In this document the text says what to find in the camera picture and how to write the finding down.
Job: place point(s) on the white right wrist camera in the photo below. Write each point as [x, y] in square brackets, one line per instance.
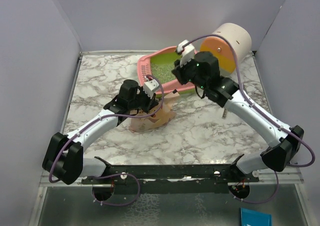
[187, 52]

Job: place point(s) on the black base crossbar plate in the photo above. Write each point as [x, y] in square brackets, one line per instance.
[127, 184]

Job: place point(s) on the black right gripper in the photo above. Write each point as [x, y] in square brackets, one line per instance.
[178, 71]

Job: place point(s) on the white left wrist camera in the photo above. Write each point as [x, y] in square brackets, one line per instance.
[151, 87]

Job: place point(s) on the pink cat litter bag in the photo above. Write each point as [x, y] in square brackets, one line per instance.
[159, 119]

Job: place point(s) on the aluminium frame rail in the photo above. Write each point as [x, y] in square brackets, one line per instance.
[277, 173]

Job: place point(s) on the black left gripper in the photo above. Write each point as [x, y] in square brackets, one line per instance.
[151, 103]

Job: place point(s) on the blue card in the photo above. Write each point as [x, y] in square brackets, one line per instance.
[254, 218]

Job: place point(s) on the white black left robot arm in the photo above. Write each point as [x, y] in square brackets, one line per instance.
[64, 159]

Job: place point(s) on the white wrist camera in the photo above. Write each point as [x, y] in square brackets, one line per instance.
[187, 52]
[151, 87]

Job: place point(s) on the orange drawer storage cabinet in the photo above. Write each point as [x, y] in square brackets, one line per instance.
[237, 38]

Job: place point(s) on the pink green litter box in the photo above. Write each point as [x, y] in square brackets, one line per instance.
[166, 55]

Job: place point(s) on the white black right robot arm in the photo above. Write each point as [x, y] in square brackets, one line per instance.
[282, 140]

